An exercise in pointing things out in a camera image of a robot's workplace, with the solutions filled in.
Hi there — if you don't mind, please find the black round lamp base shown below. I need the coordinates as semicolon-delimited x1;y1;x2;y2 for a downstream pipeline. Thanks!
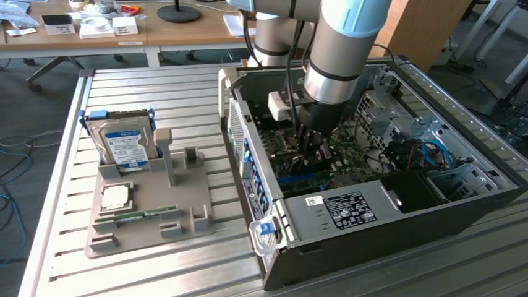
155;0;202;24

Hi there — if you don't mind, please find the blue floor cable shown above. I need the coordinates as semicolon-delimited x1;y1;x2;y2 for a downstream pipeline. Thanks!
0;147;30;267

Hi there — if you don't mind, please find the red orange small item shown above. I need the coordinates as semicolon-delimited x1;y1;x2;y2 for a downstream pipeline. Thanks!
117;4;143;17

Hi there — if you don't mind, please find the silver disk bay bracket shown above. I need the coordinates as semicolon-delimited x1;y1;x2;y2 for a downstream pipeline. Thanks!
426;162;498;202

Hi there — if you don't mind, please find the silver hard disk blue label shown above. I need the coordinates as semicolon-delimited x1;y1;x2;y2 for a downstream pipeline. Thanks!
85;113;150;170

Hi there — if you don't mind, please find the small white box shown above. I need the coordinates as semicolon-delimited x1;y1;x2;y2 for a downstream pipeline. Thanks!
111;15;138;37

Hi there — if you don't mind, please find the white tape roll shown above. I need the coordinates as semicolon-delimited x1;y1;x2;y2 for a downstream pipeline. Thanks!
79;16;110;32

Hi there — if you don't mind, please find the green motherboard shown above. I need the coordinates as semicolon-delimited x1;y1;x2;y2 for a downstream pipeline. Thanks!
257;123;397;195

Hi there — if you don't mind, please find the wooden cabinet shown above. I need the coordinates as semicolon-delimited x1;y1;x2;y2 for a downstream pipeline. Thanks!
367;0;473;72

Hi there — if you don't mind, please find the white floor cable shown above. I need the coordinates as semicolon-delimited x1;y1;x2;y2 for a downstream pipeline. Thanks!
0;129;63;149

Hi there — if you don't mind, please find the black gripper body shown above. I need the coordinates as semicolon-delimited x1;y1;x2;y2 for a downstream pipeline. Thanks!
297;100;347;137

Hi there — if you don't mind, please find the silver CPU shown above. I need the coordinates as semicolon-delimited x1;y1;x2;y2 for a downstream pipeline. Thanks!
99;185;130;208

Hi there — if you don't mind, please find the white box black top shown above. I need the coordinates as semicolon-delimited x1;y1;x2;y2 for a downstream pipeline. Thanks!
39;14;77;36

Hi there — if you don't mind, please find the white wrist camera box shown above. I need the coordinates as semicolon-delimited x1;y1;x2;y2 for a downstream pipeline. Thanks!
266;90;298;122

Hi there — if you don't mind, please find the clear plastic bag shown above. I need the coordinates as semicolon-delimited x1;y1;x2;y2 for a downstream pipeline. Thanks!
0;5;39;30

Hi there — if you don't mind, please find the black camera cable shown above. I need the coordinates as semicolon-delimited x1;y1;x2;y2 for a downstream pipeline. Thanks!
282;18;306;137

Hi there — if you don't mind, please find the black open PC case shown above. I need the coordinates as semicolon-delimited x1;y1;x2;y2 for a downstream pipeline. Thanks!
217;55;525;292

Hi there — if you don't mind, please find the green RAM stick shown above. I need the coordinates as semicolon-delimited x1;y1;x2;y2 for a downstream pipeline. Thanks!
94;207;166;223

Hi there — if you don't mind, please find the blue disk caddy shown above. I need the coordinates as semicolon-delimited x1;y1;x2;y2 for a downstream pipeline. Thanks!
77;105;157;165

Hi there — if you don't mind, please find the flat white box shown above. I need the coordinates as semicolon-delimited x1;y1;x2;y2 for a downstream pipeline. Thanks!
78;18;115;40

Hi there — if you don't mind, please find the blue SATA wire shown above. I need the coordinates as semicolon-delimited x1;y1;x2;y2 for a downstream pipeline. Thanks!
411;138;455;170

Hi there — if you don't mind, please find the blue case latch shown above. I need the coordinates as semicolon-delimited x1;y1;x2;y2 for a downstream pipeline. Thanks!
254;216;275;239

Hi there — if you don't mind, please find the grey parts rack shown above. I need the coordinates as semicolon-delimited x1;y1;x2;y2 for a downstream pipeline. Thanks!
83;128;215;260

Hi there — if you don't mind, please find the silver perforated drive cage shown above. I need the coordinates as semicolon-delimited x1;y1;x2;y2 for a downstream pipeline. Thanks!
354;89;418;147

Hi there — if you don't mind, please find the grey power supply unit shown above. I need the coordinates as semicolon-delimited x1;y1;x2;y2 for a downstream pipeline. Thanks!
282;181;403;243

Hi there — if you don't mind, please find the white paper stack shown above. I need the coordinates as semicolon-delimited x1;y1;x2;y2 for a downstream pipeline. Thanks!
222;14;257;38

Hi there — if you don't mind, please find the wooden desk white frame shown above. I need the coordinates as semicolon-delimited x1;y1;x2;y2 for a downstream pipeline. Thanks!
0;0;149;90
143;0;259;69

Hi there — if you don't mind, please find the white table frame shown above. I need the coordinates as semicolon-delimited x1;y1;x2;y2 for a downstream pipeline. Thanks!
473;0;528;85

